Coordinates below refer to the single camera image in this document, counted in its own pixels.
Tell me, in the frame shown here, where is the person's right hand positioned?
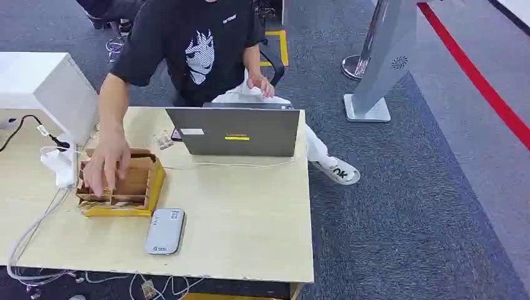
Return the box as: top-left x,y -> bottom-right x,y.
81,130 -> 132,198

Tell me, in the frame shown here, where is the person's left hand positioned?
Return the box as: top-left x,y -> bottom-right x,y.
247,74 -> 276,99

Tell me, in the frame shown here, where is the wooden card box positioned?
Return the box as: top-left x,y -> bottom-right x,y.
76,147 -> 167,219

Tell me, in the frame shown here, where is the black office chair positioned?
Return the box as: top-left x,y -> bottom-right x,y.
253,0 -> 288,88

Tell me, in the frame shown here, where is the yellow floor tape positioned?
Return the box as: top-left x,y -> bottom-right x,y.
259,29 -> 290,68

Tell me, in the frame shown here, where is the white power adapter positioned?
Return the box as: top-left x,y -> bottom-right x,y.
39,142 -> 80,190

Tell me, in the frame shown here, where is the grey laptop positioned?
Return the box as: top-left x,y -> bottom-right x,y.
165,102 -> 301,159

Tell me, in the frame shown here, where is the small clear plastic bag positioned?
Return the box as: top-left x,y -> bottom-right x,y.
152,129 -> 175,151

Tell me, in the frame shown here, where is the person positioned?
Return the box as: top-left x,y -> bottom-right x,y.
81,0 -> 361,198

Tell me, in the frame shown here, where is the white cabinet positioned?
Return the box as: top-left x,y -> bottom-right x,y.
0,51 -> 101,146

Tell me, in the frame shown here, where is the grey pocket router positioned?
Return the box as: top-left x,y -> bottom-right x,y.
144,207 -> 186,256

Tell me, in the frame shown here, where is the office chair with castors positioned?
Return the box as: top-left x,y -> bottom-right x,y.
74,0 -> 146,64

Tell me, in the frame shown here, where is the white shoe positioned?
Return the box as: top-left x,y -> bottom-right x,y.
311,155 -> 361,186

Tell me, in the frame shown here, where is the silver kiosk stand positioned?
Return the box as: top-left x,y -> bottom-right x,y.
343,0 -> 420,124

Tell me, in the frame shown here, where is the pale wooden desk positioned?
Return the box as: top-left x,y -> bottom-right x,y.
0,106 -> 315,300

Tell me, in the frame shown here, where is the red floor tape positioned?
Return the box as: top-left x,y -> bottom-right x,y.
416,1 -> 530,151

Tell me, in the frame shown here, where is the black cable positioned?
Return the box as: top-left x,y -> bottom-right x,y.
0,114 -> 71,154

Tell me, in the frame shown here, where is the chrome stanchion post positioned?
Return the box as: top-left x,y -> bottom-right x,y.
341,0 -> 391,82

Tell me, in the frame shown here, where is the thick white cable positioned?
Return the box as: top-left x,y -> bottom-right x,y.
6,187 -> 74,288

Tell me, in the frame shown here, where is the tangled white cable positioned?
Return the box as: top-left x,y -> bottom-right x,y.
84,271 -> 207,300

